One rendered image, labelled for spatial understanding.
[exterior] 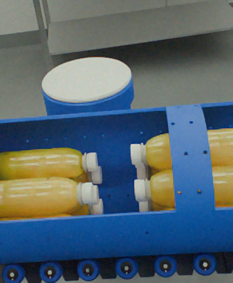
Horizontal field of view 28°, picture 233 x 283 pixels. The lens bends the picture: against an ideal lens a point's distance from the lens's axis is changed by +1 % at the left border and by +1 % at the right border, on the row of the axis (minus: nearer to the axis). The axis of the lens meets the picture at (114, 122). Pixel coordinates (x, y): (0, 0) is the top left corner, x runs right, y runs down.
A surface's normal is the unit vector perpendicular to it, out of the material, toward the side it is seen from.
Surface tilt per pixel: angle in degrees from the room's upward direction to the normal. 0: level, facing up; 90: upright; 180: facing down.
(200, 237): 95
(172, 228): 85
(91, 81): 0
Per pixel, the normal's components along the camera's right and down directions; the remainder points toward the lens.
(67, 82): -0.11, -0.83
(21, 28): 0.10, 0.54
